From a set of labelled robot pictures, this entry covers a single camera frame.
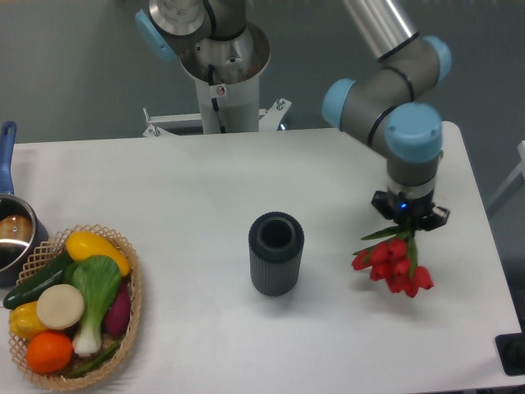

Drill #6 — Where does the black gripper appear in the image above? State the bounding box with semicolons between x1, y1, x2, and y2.
372;188;450;231

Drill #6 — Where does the red tulip bouquet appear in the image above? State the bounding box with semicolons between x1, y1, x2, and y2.
351;219;434;298

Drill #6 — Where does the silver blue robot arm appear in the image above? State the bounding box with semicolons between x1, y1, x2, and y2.
322;1;452;231

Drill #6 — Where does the dark grey ribbed vase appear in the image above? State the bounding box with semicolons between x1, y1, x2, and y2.
249;212;305;296

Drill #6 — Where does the black device at table edge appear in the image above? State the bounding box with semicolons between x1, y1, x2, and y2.
495;332;524;376

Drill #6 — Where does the purple sweet potato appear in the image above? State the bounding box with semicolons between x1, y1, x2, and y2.
103;283;131;337

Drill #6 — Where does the green bok choy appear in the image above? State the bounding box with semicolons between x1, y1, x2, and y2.
65;255;121;357

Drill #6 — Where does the yellow squash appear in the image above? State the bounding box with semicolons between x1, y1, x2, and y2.
66;231;131;277

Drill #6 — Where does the green chili pepper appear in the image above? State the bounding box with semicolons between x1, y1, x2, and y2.
65;341;121;379

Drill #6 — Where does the beige round disc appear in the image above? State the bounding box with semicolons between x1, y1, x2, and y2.
36;284;84;330

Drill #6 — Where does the woven wicker basket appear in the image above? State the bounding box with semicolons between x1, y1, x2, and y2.
8;224;142;392

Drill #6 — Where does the orange fruit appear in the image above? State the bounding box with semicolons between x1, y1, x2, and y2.
25;331;73;374

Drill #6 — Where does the green cucumber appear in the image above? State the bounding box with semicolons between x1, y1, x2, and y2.
2;251;73;310

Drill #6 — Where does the yellow bell pepper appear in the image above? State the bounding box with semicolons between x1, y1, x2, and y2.
9;301;48;340

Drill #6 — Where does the white metal frame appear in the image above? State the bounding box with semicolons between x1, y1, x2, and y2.
486;140;524;218

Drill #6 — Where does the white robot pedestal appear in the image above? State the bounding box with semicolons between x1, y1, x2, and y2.
144;22;292;137

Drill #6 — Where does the blue handled saucepan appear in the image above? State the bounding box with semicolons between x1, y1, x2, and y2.
1;121;48;288

